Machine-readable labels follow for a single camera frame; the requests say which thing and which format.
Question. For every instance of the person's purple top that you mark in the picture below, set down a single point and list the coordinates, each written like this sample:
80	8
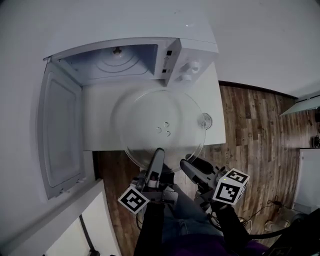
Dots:
200	247

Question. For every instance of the clear glass turntable plate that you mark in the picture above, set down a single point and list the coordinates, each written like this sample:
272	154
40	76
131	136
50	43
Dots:
150	120

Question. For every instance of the white microwave oven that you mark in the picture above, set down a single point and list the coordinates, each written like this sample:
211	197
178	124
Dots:
183	57

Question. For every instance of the black chair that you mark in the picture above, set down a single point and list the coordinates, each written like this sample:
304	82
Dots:
310	237

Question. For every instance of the white cabinet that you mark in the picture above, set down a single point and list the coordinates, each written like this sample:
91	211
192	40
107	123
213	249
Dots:
308	180

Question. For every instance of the white microwave door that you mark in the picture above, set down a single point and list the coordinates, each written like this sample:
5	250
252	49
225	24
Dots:
62	130

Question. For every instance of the white table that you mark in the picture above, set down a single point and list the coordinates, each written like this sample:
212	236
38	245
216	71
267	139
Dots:
100	112

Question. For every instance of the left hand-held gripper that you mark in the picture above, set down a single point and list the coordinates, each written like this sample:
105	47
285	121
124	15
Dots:
133	200

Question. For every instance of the frosted glass table top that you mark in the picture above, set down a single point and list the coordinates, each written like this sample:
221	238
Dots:
302	106

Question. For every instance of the white microwave knob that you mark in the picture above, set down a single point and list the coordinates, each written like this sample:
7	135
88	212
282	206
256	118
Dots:
194	67
186	78

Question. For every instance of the small clear round cap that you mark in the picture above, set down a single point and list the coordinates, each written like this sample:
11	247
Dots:
206	121

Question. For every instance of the person's left forearm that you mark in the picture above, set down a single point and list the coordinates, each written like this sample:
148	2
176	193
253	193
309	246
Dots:
150	230

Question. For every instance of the person's left hand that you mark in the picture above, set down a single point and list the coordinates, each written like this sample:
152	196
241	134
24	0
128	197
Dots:
153	178

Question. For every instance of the person's right forearm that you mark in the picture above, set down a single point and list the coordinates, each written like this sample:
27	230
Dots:
232	225

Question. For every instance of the person's blue jeans leg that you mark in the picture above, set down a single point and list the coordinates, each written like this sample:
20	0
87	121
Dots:
190	212

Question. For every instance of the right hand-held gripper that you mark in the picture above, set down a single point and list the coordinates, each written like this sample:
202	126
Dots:
228	190

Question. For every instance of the black equipment clutter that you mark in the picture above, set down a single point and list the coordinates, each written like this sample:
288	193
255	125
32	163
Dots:
316	141

